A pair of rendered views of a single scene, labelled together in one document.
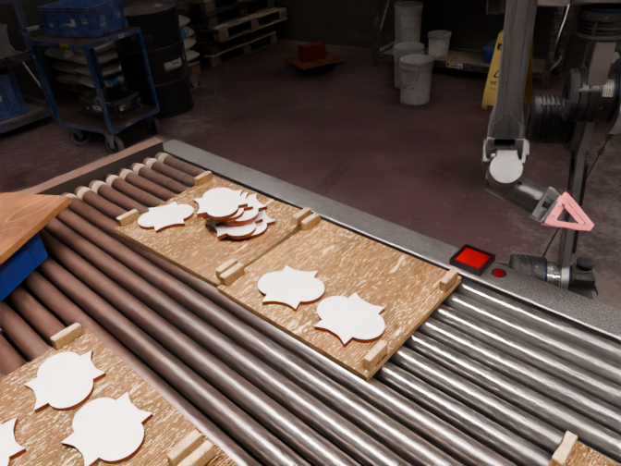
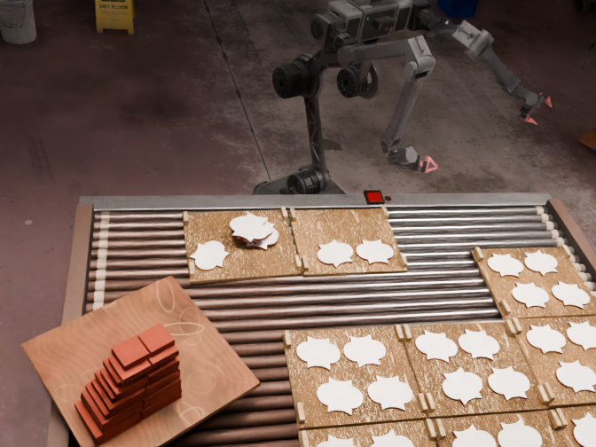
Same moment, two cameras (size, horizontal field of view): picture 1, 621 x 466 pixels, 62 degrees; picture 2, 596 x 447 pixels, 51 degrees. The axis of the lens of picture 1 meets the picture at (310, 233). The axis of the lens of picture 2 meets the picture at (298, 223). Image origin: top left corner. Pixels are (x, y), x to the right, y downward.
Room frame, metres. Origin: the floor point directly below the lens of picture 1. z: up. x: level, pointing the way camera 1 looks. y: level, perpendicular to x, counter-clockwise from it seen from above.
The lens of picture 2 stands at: (0.18, 1.60, 2.64)
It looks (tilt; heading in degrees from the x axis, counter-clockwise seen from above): 43 degrees down; 299
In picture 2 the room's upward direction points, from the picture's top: 10 degrees clockwise
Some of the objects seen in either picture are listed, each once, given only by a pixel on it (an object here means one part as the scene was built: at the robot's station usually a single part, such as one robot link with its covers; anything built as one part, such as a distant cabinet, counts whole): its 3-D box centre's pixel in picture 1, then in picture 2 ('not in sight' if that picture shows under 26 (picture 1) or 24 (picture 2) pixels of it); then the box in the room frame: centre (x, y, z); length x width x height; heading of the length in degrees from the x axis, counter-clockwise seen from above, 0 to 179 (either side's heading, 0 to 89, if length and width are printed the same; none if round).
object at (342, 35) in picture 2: not in sight; (340, 39); (1.33, -0.52, 1.45); 0.09 x 0.08 x 0.12; 72
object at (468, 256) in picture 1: (472, 260); (373, 197); (0.94, -0.37, 0.92); 0.06 x 0.06 x 0.01; 46
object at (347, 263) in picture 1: (337, 284); (346, 240); (0.88, -0.05, 0.93); 0.41 x 0.35 x 0.02; 46
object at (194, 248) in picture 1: (214, 224); (239, 244); (1.17, 0.25, 0.93); 0.41 x 0.35 x 0.02; 48
